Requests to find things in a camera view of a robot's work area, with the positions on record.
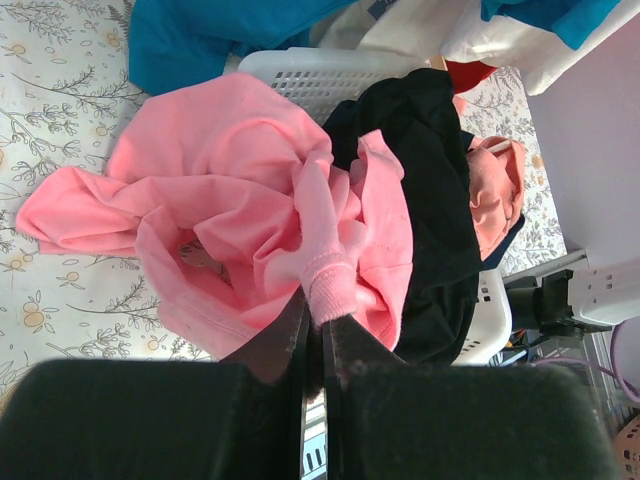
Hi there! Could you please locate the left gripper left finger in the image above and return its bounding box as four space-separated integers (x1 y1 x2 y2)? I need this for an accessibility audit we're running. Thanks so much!
1 293 310 479

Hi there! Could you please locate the red hanging t shirt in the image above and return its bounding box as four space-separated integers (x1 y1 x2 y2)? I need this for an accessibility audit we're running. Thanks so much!
445 60 497 94

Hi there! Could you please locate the pink t shirt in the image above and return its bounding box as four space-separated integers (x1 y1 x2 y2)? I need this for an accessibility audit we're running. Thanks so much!
16 73 413 358

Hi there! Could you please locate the white laundry basket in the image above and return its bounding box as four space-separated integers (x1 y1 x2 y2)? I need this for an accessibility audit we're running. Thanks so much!
239 48 512 479

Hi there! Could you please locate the black garment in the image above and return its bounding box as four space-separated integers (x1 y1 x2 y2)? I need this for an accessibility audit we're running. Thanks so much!
322 67 526 366

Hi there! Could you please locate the teal t shirt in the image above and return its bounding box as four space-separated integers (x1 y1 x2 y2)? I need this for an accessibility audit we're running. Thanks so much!
128 0 636 96

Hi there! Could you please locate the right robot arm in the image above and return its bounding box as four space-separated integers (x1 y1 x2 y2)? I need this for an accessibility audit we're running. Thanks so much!
505 250 639 339

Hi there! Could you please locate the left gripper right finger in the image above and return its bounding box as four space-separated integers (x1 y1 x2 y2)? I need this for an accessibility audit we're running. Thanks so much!
321 316 620 479

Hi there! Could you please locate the floral mat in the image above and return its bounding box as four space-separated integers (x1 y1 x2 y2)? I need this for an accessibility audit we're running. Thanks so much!
1 1 567 400

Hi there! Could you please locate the white t shirt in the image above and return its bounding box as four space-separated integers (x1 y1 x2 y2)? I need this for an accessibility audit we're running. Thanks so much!
311 1 639 96

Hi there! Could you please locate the peach garment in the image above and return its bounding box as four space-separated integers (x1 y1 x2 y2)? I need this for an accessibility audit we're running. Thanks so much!
466 136 526 260

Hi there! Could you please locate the orange plastic basket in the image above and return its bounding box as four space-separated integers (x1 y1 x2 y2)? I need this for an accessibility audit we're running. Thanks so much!
614 415 640 480

